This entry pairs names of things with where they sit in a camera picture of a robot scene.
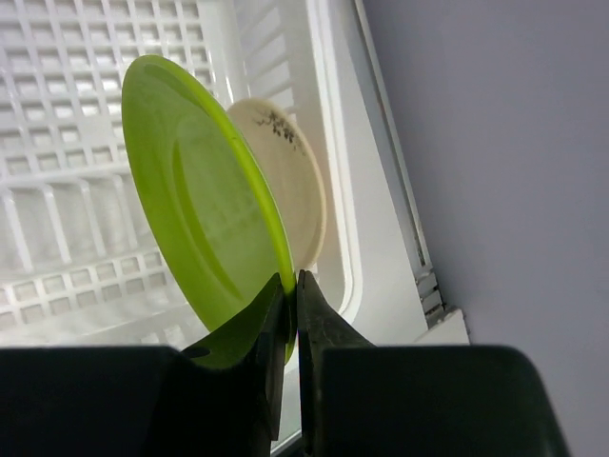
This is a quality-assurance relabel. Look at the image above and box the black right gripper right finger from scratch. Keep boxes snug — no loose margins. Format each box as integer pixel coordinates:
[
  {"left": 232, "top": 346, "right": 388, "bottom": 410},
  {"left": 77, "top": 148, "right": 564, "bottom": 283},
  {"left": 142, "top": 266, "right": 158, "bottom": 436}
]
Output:
[{"left": 296, "top": 271, "right": 570, "bottom": 456}]

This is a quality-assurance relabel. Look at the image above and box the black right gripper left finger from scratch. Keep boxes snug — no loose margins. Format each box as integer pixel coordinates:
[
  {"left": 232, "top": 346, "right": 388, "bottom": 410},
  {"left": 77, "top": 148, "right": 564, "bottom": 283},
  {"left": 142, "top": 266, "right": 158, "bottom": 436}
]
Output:
[{"left": 1, "top": 277, "right": 285, "bottom": 456}]

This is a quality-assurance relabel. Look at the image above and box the green plate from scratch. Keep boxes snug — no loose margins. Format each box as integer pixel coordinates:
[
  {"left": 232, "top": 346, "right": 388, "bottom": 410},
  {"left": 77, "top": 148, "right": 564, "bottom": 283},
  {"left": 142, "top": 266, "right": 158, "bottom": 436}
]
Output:
[{"left": 122, "top": 54, "right": 296, "bottom": 368}]

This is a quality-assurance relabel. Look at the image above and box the white plastic dish rack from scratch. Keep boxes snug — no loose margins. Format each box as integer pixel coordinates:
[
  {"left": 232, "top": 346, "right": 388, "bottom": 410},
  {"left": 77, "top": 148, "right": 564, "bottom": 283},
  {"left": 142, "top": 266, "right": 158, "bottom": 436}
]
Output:
[{"left": 0, "top": 0, "right": 470, "bottom": 348}]

